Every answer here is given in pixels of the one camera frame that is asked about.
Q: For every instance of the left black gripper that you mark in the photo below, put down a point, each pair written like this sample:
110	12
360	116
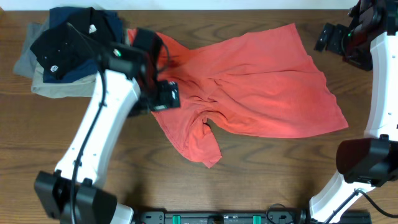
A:
166	101

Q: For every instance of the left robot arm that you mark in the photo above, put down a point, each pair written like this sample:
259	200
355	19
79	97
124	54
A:
125	83

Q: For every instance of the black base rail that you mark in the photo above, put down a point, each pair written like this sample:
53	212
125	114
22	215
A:
276	215

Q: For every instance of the grey folded garment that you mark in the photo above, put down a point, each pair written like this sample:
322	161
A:
25	65

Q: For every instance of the red soccer t-shirt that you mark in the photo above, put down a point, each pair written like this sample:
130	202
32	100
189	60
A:
261	84

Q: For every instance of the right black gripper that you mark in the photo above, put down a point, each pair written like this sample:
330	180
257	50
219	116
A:
362	61

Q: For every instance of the black folded polo shirt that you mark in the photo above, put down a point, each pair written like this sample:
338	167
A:
68	46

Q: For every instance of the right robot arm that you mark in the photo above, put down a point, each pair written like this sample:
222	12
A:
362	165

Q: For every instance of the khaki folded garment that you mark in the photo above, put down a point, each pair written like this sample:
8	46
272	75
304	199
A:
66	64

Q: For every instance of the navy folded shirt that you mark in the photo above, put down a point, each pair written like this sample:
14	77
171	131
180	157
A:
105	28

